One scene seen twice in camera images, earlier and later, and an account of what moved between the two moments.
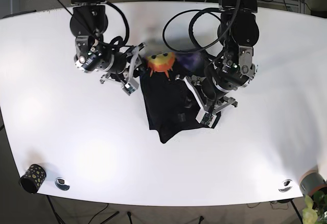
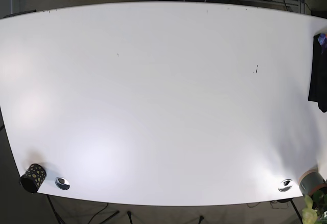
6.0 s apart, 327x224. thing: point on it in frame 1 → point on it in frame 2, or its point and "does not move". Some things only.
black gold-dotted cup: x=32 y=178 does not move
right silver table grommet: x=286 y=185 does not move
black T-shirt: x=171 y=104 → x=318 y=86
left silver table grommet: x=60 y=183 does not move
